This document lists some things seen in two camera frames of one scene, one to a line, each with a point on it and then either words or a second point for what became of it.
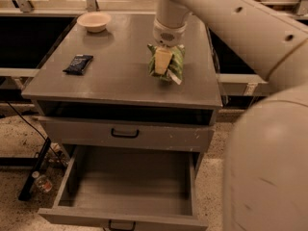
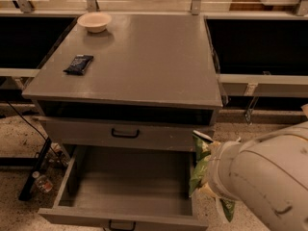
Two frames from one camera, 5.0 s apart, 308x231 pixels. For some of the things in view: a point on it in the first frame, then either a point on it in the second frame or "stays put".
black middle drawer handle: [121, 228] stays put
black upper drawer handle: [124, 136] stays put
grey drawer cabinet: [137, 142] stays put
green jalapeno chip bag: [175, 68] to [202, 143]
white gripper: [167, 36] to [216, 170]
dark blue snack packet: [79, 64] stays put
